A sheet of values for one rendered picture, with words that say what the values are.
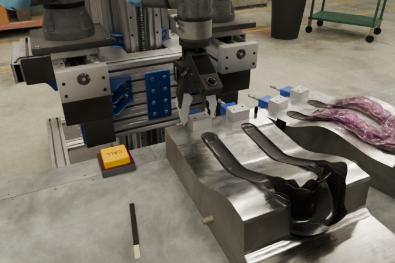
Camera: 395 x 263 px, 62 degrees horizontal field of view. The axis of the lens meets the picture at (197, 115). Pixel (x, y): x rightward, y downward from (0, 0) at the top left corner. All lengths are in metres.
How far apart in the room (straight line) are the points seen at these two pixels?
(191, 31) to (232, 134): 0.26
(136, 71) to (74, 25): 0.23
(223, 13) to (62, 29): 0.52
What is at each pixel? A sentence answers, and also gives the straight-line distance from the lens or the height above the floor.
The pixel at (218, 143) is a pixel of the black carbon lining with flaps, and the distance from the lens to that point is 0.77.
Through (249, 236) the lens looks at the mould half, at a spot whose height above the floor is 0.90.
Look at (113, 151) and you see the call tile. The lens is 0.85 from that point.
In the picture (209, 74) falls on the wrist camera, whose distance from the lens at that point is 0.71.
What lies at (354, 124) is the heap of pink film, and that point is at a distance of 0.87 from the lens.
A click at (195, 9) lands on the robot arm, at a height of 1.17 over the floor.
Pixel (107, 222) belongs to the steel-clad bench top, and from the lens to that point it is 0.72.
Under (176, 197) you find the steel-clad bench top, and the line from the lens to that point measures 0.75.
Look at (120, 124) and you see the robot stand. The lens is 1.17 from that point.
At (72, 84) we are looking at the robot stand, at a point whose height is 0.96.
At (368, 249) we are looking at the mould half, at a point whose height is 0.86.
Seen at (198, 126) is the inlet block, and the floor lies 0.90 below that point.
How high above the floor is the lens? 1.31
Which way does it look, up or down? 29 degrees down
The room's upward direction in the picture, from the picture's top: straight up
